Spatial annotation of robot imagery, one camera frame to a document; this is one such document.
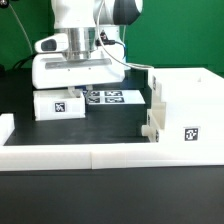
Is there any white drawer box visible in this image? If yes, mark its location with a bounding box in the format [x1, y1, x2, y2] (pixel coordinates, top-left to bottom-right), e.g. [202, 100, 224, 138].
[141, 111, 160, 143]
[33, 89, 85, 121]

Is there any white front drawer box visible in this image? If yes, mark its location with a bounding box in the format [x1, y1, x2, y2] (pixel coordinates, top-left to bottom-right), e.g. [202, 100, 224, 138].
[141, 111, 160, 143]

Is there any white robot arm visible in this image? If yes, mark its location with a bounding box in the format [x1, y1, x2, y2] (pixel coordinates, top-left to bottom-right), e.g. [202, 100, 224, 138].
[32, 0, 143, 89]

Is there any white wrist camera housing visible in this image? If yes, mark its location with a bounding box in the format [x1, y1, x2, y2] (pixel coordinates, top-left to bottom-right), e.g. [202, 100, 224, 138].
[34, 33, 69, 53]

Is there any white drawer cabinet frame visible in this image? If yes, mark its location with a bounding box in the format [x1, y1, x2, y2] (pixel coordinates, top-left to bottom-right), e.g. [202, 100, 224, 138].
[147, 68, 224, 144]

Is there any white fiducial marker sheet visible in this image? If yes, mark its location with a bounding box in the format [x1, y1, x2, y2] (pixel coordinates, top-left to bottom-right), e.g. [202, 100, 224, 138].
[86, 90, 145, 105]

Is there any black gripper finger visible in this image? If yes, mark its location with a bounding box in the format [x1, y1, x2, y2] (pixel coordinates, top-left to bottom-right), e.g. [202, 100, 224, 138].
[83, 85, 93, 95]

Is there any white U-shaped border wall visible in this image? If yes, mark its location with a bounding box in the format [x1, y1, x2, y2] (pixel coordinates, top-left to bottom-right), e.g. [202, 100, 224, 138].
[0, 113, 224, 171]

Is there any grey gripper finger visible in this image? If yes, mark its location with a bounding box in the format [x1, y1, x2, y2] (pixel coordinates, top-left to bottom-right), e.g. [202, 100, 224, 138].
[68, 87, 77, 98]

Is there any thin white cable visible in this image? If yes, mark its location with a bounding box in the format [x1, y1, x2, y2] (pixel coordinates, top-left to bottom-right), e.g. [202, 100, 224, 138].
[8, 3, 36, 56]

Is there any black cable bundle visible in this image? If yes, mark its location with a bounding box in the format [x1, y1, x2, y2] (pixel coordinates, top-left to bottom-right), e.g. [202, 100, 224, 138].
[11, 53, 38, 70]

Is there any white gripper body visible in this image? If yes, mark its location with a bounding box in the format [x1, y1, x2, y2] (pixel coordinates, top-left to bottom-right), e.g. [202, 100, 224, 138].
[32, 48, 125, 89]

